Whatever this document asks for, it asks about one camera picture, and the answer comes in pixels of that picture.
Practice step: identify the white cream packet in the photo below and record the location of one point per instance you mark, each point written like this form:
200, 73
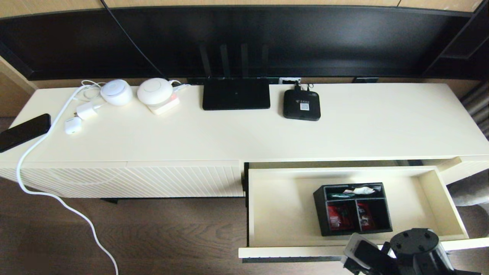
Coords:
363, 190

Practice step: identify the black television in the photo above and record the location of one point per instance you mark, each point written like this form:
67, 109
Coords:
305, 38

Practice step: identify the black shelf unit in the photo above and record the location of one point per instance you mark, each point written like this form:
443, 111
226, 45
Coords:
471, 42

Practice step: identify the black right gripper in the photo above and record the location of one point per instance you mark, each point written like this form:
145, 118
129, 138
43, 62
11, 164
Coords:
382, 269

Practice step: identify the black television foot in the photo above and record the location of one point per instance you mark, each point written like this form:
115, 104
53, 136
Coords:
365, 80

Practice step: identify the grey plush cushion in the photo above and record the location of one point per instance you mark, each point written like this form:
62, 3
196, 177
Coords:
473, 193

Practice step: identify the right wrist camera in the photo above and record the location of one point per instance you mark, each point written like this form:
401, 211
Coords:
357, 248

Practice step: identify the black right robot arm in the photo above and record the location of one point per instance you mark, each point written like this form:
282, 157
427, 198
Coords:
414, 244

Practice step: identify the pink white base block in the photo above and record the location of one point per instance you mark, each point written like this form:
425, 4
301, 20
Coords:
166, 109

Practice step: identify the white charger adapter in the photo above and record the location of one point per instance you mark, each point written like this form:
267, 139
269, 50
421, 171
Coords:
87, 110

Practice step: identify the black smartphone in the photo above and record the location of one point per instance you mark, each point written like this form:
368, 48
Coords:
23, 132

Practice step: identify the black compartment organizer box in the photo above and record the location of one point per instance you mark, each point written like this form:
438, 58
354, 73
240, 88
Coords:
319, 214

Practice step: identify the white wall socket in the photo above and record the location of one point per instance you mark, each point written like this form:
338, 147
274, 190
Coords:
289, 80

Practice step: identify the cream TV cabinet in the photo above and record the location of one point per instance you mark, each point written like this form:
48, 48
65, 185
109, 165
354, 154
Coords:
229, 133

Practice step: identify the white dome lamp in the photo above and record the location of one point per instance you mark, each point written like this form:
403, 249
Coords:
154, 91

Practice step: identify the red Nescafe coffee sachet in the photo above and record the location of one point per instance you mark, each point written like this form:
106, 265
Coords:
366, 217

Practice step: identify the white earbuds case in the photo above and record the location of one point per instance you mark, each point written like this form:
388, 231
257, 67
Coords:
73, 125

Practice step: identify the teal tea packet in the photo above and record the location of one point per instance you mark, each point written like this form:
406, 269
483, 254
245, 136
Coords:
338, 196

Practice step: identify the grey curtain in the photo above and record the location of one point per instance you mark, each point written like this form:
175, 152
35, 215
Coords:
479, 110

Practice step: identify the cream cabinet drawer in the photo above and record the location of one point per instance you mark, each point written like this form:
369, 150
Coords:
282, 206

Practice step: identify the red sachet white nutrition label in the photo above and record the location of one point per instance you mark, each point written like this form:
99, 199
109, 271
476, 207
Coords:
338, 217

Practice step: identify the black router with antennas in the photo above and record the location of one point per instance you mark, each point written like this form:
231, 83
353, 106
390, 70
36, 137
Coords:
236, 94

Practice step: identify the white round speaker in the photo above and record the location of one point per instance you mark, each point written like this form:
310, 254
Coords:
116, 93

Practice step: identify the black set-top box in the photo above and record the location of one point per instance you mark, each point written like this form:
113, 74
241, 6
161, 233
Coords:
294, 108

